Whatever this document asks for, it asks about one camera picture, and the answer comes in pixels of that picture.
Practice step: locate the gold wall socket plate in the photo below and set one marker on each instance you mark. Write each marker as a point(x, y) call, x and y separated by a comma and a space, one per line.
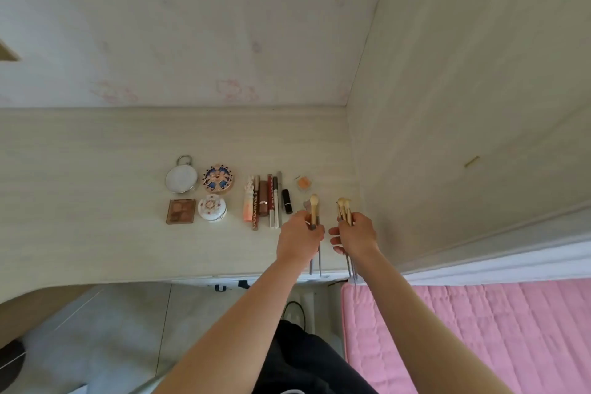
point(8, 52)

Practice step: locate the pink quilted mat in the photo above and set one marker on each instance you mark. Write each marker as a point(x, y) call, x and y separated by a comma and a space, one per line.
point(485, 338)

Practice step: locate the brown cardboard box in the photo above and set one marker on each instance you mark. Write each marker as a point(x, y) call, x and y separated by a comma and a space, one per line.
point(37, 310)

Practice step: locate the person's left forearm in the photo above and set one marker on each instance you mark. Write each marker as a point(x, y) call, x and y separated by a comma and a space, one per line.
point(231, 338)

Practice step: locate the rose gold floral compact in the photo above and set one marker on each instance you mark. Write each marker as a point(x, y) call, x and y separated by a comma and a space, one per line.
point(217, 178)

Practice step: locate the brown eyeshadow quad palette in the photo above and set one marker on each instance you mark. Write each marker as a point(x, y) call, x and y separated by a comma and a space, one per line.
point(181, 211)

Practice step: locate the person's left shoe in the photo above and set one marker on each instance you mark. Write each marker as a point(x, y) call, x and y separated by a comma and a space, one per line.
point(293, 313)

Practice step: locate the person's right hand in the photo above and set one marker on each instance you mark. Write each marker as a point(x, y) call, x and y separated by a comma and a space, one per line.
point(360, 236)

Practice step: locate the silver round cushion compact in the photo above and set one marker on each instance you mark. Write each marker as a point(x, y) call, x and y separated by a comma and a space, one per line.
point(180, 179)

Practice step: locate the set of makeup brushes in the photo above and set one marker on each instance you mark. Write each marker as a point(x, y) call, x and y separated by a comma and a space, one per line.
point(310, 264)

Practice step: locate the person's black trousers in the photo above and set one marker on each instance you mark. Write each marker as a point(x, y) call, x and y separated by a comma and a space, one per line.
point(314, 361)

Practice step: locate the person's left hand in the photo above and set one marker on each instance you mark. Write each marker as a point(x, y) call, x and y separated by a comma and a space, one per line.
point(300, 241)

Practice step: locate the white wooden drawer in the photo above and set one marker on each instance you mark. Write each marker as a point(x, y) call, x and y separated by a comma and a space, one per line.
point(194, 280)

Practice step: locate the white panelled bed frame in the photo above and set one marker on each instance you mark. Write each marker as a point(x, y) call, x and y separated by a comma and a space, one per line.
point(508, 260)

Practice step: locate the white round blush compact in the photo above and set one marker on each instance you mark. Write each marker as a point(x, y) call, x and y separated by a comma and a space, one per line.
point(212, 207)

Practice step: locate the light wooden side panel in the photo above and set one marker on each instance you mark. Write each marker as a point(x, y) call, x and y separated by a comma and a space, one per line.
point(461, 107)

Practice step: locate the person's right forearm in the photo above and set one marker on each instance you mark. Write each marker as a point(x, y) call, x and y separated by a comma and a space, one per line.
point(425, 329)

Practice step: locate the small black case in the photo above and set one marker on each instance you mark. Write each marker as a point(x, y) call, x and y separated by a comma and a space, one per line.
point(287, 202)

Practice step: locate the red lip gloss tube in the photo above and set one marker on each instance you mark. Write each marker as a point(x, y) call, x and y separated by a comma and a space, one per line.
point(269, 190)

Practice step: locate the pink cat lip tube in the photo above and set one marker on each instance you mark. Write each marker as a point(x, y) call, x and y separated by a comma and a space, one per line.
point(249, 204)

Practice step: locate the orange single eyeshadow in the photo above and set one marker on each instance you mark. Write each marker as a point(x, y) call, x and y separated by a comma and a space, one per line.
point(304, 182)

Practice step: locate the rose gold brown lipstick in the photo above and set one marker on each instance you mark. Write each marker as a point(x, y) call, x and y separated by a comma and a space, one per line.
point(263, 200)

